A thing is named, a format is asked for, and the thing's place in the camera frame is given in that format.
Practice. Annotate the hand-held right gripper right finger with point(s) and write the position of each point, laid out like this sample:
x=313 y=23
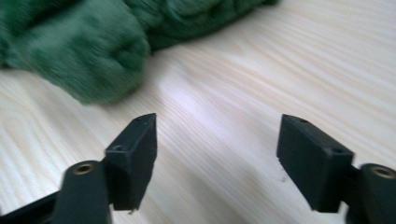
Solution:
x=314 y=165

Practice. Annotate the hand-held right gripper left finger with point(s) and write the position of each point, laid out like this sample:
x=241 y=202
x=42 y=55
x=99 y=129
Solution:
x=134 y=161

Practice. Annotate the green fuzzy sock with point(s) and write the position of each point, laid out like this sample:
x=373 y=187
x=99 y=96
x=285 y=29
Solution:
x=193 y=18
x=77 y=49

